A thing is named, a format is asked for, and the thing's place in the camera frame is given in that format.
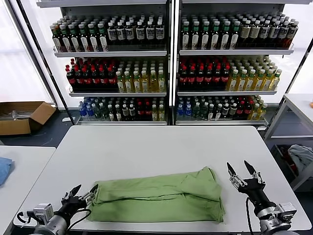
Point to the yellow juice bottle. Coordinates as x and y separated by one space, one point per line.
255 111
242 82
251 82
120 84
161 112
275 80
128 84
161 84
259 82
233 82
136 84
153 84
267 82
262 111
154 112
144 84

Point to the green polo shirt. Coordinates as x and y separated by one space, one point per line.
151 198

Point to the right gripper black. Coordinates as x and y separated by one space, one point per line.
254 191

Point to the beige label dark drink bottle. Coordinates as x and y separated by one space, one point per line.
245 33
255 33

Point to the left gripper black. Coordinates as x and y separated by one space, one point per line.
73 204

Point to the green cap dark tea bottle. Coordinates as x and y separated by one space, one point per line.
103 40
74 40
205 36
84 40
185 36
225 36
93 40
215 36
195 36
234 36
66 40
57 40

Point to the red cloth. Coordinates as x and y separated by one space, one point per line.
293 166

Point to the white label dark drink bottle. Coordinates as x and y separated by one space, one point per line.
291 34
140 33
283 33
121 33
129 33
150 33
274 33
159 33
112 33
264 33

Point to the clear plastic packaging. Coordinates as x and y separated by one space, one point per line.
19 114

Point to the pale blue crumpled cloth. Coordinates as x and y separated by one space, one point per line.
300 154

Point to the red cap cola bottle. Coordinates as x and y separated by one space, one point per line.
192 78
112 80
248 109
79 80
240 109
147 110
87 80
104 80
217 78
95 80
200 78
183 78
71 80
225 78
140 110
208 78

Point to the small white floor scrap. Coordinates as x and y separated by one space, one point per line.
66 119

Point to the brown cardboard box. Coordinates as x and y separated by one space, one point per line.
14 127

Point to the white frame side table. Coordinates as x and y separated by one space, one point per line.
297 99

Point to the metal beverage shelf unit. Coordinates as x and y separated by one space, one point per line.
110 53
234 52

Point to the small dark drink bottle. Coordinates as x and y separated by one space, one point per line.
233 110
125 111
111 112
225 110
210 111
132 111
118 112
218 111

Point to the dark window frame post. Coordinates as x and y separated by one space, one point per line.
38 49

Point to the blue folded cloth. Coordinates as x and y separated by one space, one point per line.
5 171

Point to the dark green drink bottle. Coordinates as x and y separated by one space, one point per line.
195 111
104 111
97 111

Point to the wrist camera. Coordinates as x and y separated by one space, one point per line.
286 209
44 210

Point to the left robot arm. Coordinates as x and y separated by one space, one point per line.
53 225

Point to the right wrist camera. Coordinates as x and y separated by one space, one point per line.
286 209

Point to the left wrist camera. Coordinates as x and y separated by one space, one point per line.
44 210

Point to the blue drink bottle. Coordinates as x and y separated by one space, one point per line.
89 111
188 110
180 110
82 111

